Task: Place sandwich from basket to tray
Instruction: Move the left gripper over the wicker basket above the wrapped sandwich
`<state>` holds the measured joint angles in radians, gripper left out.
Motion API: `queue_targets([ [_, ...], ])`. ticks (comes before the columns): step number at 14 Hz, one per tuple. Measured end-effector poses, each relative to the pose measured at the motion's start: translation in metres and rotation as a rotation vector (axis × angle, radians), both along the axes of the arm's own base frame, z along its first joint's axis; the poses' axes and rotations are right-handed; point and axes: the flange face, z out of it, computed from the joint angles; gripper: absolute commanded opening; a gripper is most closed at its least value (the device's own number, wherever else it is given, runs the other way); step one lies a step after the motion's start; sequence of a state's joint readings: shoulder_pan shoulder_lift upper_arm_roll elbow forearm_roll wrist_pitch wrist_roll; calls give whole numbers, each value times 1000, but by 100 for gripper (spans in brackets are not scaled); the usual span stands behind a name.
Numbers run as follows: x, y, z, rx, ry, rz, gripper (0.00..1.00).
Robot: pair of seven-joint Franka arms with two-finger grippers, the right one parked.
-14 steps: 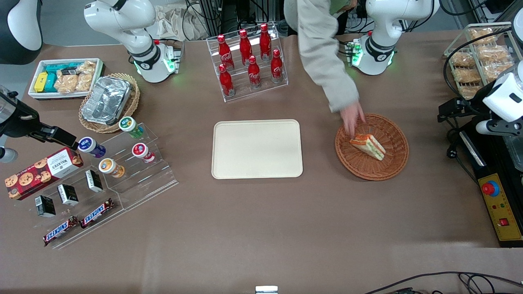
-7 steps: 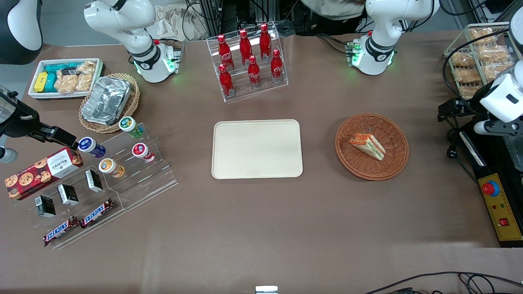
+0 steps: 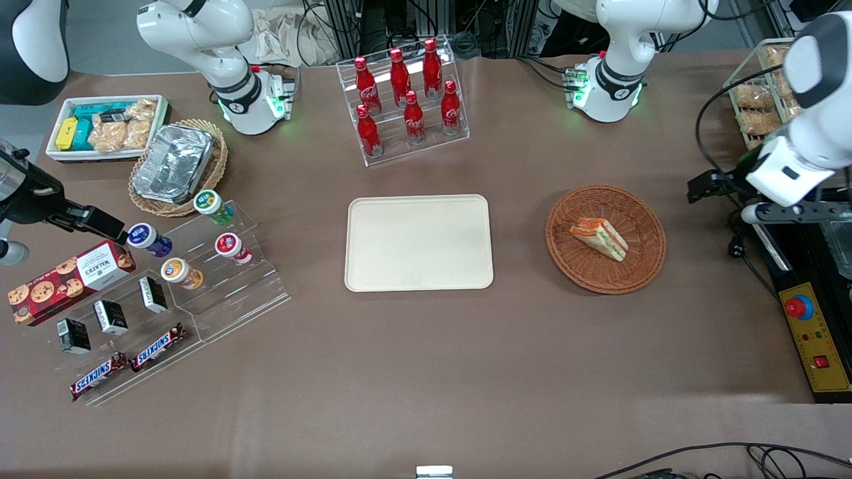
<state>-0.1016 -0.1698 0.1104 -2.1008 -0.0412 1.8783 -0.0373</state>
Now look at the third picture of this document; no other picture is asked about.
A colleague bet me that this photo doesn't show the red Walkers cookie box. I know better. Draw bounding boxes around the red Walkers cookie box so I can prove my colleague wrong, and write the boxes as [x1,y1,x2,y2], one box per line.
[7,239,137,327]

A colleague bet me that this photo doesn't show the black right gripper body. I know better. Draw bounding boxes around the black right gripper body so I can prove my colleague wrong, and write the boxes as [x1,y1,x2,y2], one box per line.
[0,150,65,226]

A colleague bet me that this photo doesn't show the clear metal pan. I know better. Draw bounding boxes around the clear metal pan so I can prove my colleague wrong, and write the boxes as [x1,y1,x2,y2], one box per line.
[821,218,852,281]

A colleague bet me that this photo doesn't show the clear acrylic stepped display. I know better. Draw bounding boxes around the clear acrylic stepped display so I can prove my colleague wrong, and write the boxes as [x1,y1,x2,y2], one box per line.
[50,200,292,407]

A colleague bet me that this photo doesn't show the green lid yoghurt cup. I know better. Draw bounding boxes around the green lid yoghurt cup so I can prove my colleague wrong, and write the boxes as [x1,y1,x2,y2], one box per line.
[192,189,236,226]

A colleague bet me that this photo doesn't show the black machine base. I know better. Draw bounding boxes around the black machine base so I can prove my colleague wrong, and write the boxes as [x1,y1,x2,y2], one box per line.
[751,186,852,405]

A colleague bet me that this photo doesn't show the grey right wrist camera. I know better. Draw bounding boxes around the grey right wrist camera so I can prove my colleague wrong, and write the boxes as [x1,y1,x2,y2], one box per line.
[0,239,30,267]

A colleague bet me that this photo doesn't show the silver foil tray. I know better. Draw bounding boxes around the silver foil tray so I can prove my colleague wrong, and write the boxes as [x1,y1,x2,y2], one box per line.
[132,124,216,206]

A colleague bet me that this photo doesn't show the large teal box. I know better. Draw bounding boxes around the large teal box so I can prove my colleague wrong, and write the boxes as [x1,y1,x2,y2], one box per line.
[71,102,129,124]

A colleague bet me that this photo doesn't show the purple yoghurt cup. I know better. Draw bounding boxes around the purple yoghurt cup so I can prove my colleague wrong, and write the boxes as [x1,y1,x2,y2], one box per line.
[126,222,174,259]

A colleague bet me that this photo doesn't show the orange yoghurt cup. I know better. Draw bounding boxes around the orange yoghurt cup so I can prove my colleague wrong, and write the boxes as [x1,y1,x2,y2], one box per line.
[160,257,204,291]

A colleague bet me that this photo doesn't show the small black carton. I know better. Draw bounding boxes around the small black carton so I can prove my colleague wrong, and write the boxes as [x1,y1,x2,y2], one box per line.
[56,317,93,355]
[138,275,169,315]
[92,299,130,337]

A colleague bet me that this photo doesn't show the black floor cable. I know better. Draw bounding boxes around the black floor cable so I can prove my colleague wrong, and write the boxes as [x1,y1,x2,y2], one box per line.
[591,442,852,479]

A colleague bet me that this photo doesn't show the white wire rack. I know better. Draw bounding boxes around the white wire rack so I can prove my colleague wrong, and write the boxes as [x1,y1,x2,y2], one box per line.
[723,37,801,152]

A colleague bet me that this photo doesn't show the foil container in basket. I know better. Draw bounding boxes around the foil container in basket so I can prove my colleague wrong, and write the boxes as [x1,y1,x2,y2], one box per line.
[128,118,229,218]

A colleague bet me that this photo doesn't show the Snickers bar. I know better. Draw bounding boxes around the Snickers bar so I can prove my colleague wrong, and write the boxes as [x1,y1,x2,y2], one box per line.
[130,323,187,373]
[70,351,128,402]

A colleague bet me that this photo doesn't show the clear acrylic bottle rack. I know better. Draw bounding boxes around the clear acrylic bottle rack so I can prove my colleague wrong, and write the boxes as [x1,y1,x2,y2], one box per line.
[335,35,471,168]

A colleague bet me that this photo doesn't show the yellow control box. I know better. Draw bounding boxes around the yellow control box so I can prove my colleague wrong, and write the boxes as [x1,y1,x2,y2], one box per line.
[777,281,852,395]

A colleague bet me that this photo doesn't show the black power plug cable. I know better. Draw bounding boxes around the black power plug cable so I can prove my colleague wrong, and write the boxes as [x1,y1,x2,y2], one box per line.
[728,206,781,301]

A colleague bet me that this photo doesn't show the cream rectangular tray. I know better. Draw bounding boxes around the cream rectangular tray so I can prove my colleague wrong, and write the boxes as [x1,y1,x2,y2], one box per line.
[344,194,495,293]

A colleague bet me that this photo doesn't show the white plastic bin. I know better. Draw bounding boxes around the white plastic bin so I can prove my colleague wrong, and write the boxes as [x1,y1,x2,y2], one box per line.
[45,94,172,164]

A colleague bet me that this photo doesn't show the black equipment rack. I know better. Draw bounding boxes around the black equipment rack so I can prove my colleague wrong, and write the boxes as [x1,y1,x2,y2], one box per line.
[303,0,553,62]

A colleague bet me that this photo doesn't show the red yoghurt cup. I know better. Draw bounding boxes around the red yoghurt cup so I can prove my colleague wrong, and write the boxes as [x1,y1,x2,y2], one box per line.
[214,232,254,266]

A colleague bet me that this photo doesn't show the brown round wicker basket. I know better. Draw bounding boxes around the brown round wicker basket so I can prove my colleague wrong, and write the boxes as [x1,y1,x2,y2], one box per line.
[545,184,667,295]

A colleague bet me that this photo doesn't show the beige cloth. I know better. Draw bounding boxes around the beige cloth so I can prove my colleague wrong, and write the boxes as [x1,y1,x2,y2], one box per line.
[251,5,342,68]

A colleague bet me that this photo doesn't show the yellow small box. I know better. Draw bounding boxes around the yellow small box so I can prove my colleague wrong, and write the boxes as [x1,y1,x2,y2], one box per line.
[55,116,80,152]

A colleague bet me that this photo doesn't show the triangle sandwich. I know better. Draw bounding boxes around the triangle sandwich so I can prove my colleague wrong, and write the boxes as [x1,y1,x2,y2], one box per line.
[569,218,629,263]

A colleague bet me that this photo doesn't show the red cola bottle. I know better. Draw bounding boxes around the red cola bottle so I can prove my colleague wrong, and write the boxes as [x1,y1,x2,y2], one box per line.
[423,37,444,100]
[353,56,382,114]
[389,47,413,108]
[403,90,427,144]
[355,104,383,159]
[440,79,463,136]

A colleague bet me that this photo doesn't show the clear bag of crackers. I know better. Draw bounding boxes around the clear bag of crackers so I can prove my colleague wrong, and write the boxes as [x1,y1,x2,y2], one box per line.
[88,113,129,153]
[123,99,158,150]

